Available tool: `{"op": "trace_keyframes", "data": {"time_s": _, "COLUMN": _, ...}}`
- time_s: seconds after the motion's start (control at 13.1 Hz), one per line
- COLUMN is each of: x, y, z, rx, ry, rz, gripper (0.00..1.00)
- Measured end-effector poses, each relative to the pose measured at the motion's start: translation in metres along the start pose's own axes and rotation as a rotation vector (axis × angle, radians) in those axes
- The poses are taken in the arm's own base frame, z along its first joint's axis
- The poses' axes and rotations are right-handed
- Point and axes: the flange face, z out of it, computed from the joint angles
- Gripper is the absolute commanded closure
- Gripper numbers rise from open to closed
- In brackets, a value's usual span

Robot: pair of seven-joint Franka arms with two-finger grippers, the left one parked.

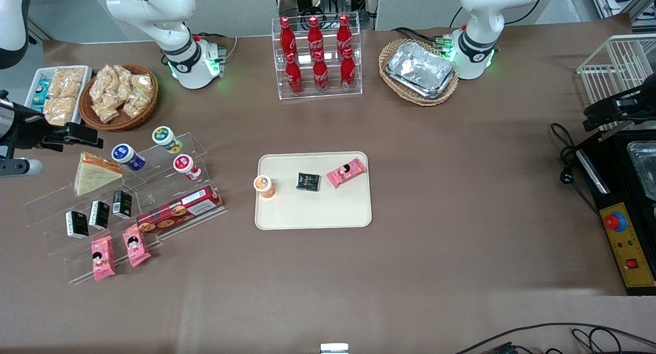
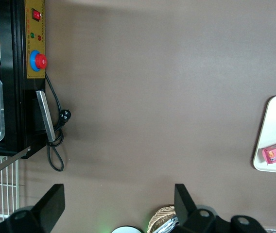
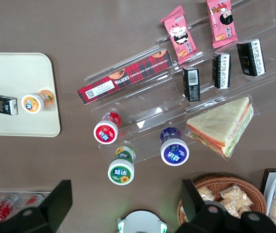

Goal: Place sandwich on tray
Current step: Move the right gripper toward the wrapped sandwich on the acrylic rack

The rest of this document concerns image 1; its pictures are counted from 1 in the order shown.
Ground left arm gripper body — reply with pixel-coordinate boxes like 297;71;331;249
612;85;656;121

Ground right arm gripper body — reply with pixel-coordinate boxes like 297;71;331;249
0;90;50;151

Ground triangle sandwich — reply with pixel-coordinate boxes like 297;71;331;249
73;152;124;197

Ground white rectangular snack tray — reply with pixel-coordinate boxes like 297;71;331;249
25;66;93;127

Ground silver foil tray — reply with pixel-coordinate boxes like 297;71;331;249
385;62;457;99
389;41;456;91

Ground beige plastic tray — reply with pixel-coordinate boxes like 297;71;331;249
255;151;373;231

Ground clear bag of crackers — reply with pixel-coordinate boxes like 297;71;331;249
44;97;78;127
50;67;86;98

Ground clear bag of fried snacks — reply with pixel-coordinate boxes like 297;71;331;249
123;73;153;118
113;65;135;109
89;65;116;107
92;100;121;124

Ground black sealing machine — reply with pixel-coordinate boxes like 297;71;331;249
574;129;656;297

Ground blue snack packet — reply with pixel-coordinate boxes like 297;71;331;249
32;77;51;106

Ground brown wicker basket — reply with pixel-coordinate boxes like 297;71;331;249
79;64;159;132

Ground blue lid cup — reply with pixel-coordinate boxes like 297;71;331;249
111;143;146;172

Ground clear container in machine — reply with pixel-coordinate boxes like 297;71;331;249
626;140;656;201

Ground small black carton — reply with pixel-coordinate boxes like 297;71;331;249
89;200;110;230
65;211;90;240
112;190;133;219

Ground green lid cup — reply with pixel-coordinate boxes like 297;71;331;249
152;126;183;155

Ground red emergency stop button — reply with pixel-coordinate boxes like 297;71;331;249
604;212;627;233

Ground clear acrylic stepped stand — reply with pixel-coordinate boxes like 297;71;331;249
23;132;229;285

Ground red lid cup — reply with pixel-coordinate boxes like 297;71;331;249
173;154;202;181

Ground red cookie box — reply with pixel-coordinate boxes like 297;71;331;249
136;185;224;237

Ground pink snack packet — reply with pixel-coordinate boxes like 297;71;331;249
91;235;116;282
326;158;367;189
122;224;152;267

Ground orange lid cup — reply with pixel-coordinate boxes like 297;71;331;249
254;175;276;199

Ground light wicker basket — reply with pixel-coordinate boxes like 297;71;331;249
379;38;460;107

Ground red cola bottle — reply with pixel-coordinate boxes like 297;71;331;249
337;14;353;52
313;51;330;92
280;17;297;57
307;16;324;55
285;53;304;95
340;48;357;90

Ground black square snack packet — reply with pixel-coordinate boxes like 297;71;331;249
296;173;321;192

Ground clear acrylic bottle rack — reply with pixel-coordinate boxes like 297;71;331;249
272;17;363;100

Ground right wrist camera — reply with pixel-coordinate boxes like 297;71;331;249
0;147;44;178

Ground black machine power cable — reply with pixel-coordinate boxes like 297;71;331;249
550;122;600;216

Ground white wire basket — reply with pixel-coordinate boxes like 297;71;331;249
577;34;656;132

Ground aluminium frame rack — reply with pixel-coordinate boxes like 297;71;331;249
587;0;656;32

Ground long black cable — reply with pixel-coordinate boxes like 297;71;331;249
456;322;656;354

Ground looped black cable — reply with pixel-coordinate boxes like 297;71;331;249
571;327;656;354

